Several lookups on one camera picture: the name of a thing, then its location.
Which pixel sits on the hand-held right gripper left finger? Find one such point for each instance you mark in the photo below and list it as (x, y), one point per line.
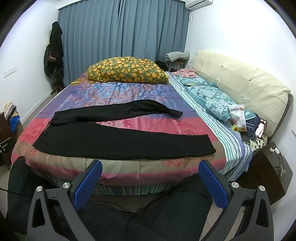
(89, 185)

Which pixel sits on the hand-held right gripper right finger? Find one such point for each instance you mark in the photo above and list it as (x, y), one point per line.
(212, 185)

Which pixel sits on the black pants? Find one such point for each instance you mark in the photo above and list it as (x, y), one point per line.
(127, 143)

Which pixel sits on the teal striped bedsheet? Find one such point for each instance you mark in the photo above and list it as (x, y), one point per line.
(231, 148)

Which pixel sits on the dark wooden nightstand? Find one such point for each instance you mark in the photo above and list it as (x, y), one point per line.
(261, 171)

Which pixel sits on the person's dark trouser legs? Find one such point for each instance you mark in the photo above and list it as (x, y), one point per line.
(138, 220)

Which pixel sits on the black white floral cloth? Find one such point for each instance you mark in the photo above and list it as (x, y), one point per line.
(259, 143)

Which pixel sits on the dark blue garment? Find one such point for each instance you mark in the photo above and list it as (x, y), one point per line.
(252, 125)

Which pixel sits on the white snack bag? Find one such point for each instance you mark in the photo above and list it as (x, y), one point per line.
(239, 118)

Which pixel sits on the smartphone with lit screen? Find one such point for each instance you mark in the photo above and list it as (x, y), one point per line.
(260, 129)

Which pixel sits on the colourful striped floral blanket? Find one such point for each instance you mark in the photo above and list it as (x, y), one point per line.
(161, 122)

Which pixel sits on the teal floral quilt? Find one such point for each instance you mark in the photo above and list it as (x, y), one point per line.
(215, 99)

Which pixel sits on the brown wooden cabinet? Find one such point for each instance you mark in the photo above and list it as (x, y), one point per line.
(7, 129)

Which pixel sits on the pile of colourful clothes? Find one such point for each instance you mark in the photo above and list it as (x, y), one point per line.
(12, 115)

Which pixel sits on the cream padded headboard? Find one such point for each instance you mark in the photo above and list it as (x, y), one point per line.
(242, 78)

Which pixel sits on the pink cloth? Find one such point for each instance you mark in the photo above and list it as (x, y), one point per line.
(185, 73)

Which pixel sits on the green pillow with orange spots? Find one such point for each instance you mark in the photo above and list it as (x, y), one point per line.
(127, 69)

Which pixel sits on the brown hanging bag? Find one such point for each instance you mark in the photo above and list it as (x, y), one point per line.
(51, 56)

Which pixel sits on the grey folded towel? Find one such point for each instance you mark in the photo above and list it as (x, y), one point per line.
(177, 55)

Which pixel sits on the hanging black coat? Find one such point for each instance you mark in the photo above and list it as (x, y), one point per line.
(56, 39)

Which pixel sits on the blue curtain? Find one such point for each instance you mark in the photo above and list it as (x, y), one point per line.
(104, 34)

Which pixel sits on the white air conditioner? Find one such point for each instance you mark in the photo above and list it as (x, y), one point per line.
(198, 3)

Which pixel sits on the white wall switch plate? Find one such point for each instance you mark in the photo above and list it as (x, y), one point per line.
(10, 71)

